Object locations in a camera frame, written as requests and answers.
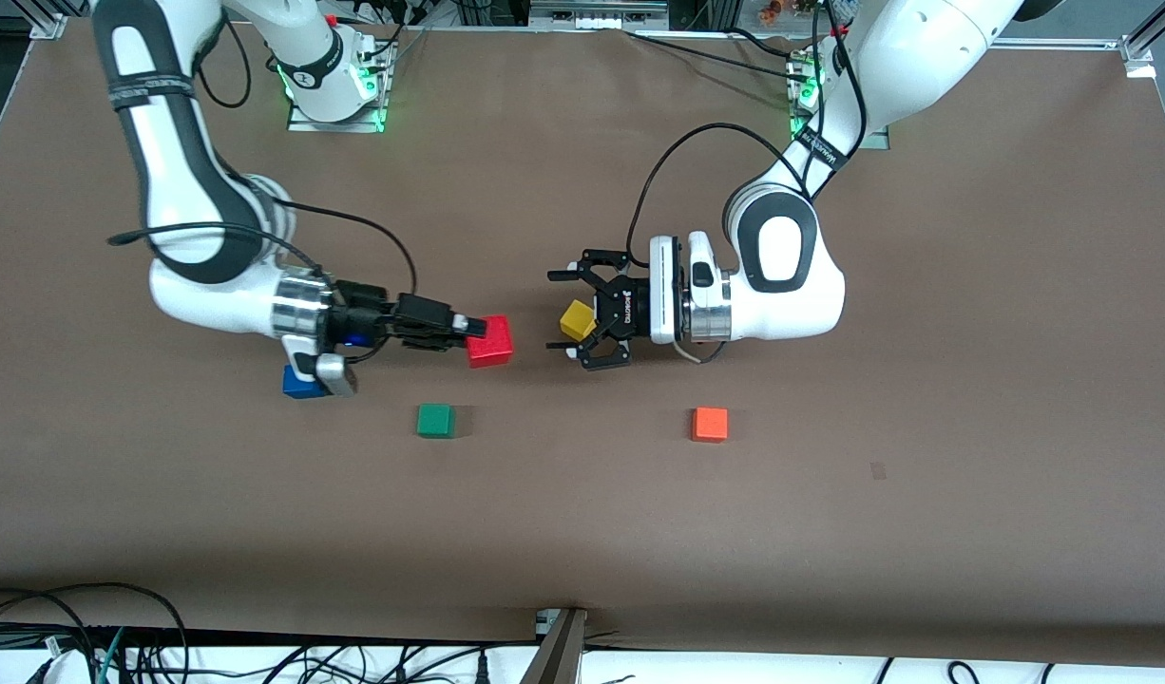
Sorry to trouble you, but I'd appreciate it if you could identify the white power strip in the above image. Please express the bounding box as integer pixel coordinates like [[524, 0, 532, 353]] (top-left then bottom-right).
[[528, 0, 671, 31]]

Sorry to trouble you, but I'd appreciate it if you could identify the long black table cable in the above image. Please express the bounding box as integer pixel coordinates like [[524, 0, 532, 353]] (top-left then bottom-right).
[[625, 28, 807, 82]]

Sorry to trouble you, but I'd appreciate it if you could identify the aluminium frame rail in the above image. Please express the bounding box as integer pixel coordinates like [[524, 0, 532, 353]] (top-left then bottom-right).
[[996, 36, 1130, 50]]

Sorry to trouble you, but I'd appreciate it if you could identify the short black table cable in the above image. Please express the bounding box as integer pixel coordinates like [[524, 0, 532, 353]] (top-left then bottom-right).
[[730, 27, 807, 60]]

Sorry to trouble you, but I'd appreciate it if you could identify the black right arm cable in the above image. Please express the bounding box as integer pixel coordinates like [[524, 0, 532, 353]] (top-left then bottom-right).
[[105, 14, 419, 297]]

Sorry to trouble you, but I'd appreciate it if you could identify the black looped cable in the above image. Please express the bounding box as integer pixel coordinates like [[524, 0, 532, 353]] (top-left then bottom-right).
[[0, 581, 192, 684]]

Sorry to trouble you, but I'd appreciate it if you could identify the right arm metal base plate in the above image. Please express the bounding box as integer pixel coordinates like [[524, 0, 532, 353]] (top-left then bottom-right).
[[286, 38, 389, 134]]

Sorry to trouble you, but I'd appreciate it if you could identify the aluminium frame profile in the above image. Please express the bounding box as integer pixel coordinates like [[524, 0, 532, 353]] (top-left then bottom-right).
[[1124, 0, 1165, 60]]

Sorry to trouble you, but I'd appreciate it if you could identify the teal cable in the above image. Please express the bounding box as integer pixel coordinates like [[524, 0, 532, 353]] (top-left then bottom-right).
[[93, 627, 127, 684]]

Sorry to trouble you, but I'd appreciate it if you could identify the red wooden block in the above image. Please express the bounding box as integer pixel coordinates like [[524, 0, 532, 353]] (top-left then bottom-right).
[[467, 316, 514, 370]]

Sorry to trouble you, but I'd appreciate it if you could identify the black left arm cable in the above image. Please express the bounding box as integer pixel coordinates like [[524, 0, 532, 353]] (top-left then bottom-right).
[[626, 0, 873, 257]]

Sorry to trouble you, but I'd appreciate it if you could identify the grey metal post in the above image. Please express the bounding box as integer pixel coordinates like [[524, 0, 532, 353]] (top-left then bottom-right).
[[521, 608, 589, 684]]

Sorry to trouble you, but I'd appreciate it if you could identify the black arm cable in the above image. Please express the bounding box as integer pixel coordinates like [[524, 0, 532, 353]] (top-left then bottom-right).
[[626, 0, 873, 257], [105, 14, 419, 297]]

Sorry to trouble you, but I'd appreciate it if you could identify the yellow wooden block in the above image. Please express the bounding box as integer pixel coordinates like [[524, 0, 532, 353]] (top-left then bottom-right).
[[559, 299, 599, 342]]

